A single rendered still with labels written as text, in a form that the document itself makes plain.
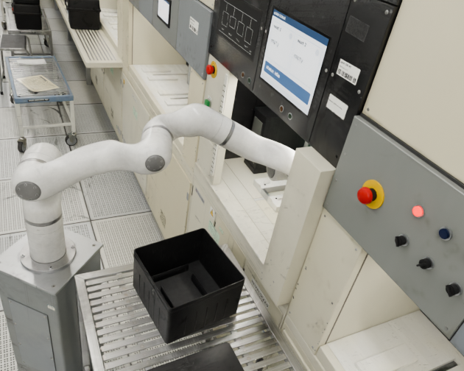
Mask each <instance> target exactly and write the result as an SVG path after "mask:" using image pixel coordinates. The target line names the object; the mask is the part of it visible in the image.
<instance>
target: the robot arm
mask: <svg viewBox="0 0 464 371"><path fill-rule="evenodd" d="M196 136H202V137H204V138H206V139H208V140H210V141H212V142H214V143H215V144H218V145H219V146H221V147H223V148H225V149H227V150H229V151H231V152H233V153H235V154H237V155H239V156H241V157H243V158H245V159H247V160H250V161H253V162H255V163H259V164H261V165H264V166H266V167H267V175H268V177H269V178H270V179H271V180H272V181H280V180H287V179H288V176H289V172H290V169H291V166H292V161H293V158H294V155H295V150H293V149H291V148H289V147H288V146H284V145H283V144H280V143H278V142H276V141H272V140H270V139H267V138H263V137H261V136H260V135H257V134H255V133H254V132H252V131H250V130H249V129H247V128H246V127H243V126H242V125H241V124H238V123H237V122H235V121H233V120H232V119H230V118H228V117H226V116H224V115H222V114H221V113H219V112H217V111H215V110H214V109H212V108H210V107H208V106H206V105H203V104H200V103H193V104H190V105H186V106H184V107H182V108H180V109H179V110H176V111H174V112H172V113H167V114H161V115H157V116H155V117H154V118H152V119H150V120H149V121H148V122H147V123H146V125H145V126H144V129H143V130H142V134H141V141H140V142H138V143H137V144H125V143H122V142H119V141H115V140H106V141H100V142H96V143H93V144H88V145H85V146H81V147H80V148H77V149H75V150H73V151H71V152H69V153H67V154H65V155H63V156H62V155H61V153H60V151H59V149H58V148H57V147H56V146H54V145H52V144H49V143H44V142H41V143H36V144H33V145H32V146H31V147H30V148H29V149H28V150H27V151H26V152H25V153H24V155H23V157H22V159H21V160H20V162H19V164H18V165H17V167H16V169H15V171H14V172H13V175H12V178H11V188H12V190H13V193H14V194H15V195H16V196H17V197H19V198H20V199H22V200H23V212H24V221H25V225H26V230H27V238H28V243H26V244H25V245H24V247H23V248H22V249H21V252H20V261H21V264H22V265H23V266H24V267H25V268H26V269H28V270H29V271H32V272H38V273H48V272H55V271H57V270H60V269H62V268H64V267H66V266H68V265H69V264H70V263H71V262H72V261H73V260H74V257H75V255H76V247H75V244H74V242H73V241H72V240H71V239H69V238H67V237H65V235H64V227H63V213H62V205H61V198H62V191H63V190H65V189H67V188H69V187H70V186H72V185H74V184H75V183H78V182H79V181H81V180H84V179H86V178H88V177H92V176H94V175H98V174H103V173H107V172H113V171H121V170H124V171H131V172H135V173H138V174H156V173H159V172H161V171H163V170H164V169H165V168H166V167H167V166H168V165H169V163H170V161H171V158H172V142H173V141H174V140H175V139H176V138H179V137H196Z"/></svg>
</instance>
